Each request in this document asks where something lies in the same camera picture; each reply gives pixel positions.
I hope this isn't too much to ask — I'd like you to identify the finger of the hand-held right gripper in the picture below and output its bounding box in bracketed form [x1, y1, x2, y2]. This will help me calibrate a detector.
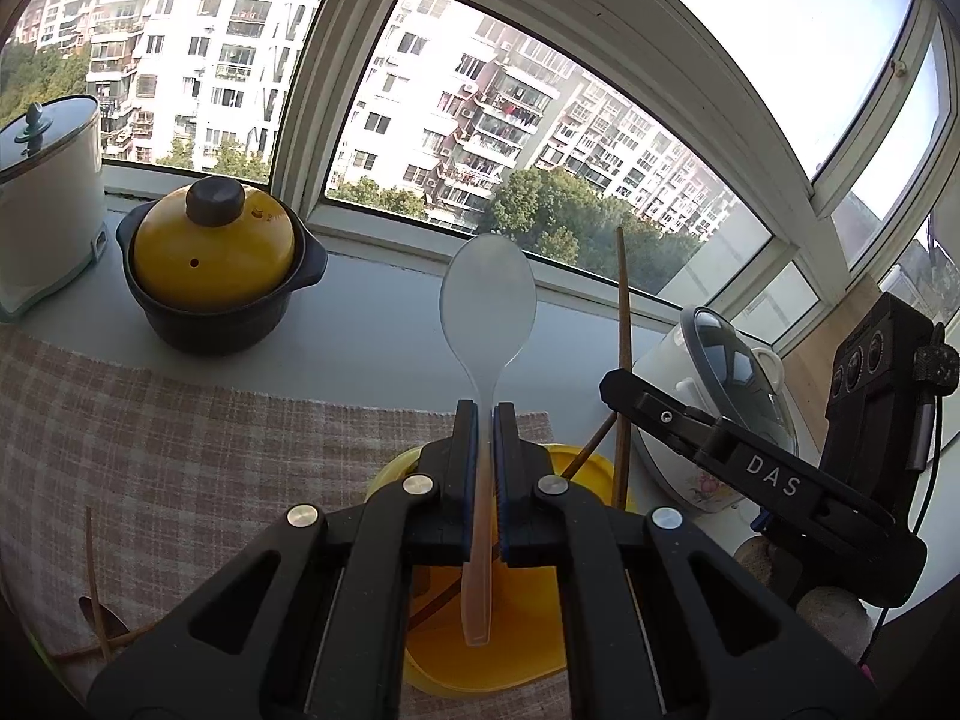
[598, 367, 727, 467]

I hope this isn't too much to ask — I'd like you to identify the yellow plastic bin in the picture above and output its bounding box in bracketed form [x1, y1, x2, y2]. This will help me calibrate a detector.
[364, 444, 638, 695]

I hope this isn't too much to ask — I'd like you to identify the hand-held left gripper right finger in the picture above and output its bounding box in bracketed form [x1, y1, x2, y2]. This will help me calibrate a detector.
[493, 401, 880, 720]

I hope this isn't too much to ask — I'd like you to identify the floral white rice cooker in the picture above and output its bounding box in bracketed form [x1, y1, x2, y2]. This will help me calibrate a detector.
[632, 305, 800, 515]

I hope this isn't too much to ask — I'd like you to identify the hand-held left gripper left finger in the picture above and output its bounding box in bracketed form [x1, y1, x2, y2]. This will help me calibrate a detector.
[85, 399, 479, 720]

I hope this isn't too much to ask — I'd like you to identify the translucent plastic spoon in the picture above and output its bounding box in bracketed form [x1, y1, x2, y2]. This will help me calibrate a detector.
[439, 232, 538, 647]

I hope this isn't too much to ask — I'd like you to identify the pink checked cloth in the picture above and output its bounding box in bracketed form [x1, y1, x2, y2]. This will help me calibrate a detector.
[0, 326, 556, 720]

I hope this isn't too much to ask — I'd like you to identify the red-tipped wooden chopstick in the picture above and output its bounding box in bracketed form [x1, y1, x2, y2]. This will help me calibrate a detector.
[407, 585, 462, 625]
[561, 414, 620, 481]
[82, 505, 115, 665]

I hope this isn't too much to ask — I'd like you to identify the black clay pot yellow lid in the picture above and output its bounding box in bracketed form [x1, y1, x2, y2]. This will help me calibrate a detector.
[115, 175, 329, 356]

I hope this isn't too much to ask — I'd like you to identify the person's right hand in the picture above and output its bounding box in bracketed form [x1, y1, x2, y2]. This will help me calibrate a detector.
[735, 536, 872, 666]

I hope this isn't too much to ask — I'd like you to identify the teal and white cooker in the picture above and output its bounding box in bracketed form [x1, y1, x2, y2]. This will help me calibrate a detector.
[0, 94, 108, 323]

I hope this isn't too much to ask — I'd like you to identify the row of apartment buildings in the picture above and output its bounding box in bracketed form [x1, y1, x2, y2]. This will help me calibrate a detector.
[15, 0, 740, 241]

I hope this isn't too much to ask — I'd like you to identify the white window frame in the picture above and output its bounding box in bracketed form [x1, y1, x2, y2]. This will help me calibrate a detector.
[0, 0, 960, 361]

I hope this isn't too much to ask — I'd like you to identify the dark brown chopstick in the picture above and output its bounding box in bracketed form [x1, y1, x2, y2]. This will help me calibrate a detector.
[51, 621, 162, 662]

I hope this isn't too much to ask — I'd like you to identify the metal spoon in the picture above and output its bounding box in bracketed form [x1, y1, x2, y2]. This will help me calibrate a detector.
[77, 595, 130, 647]

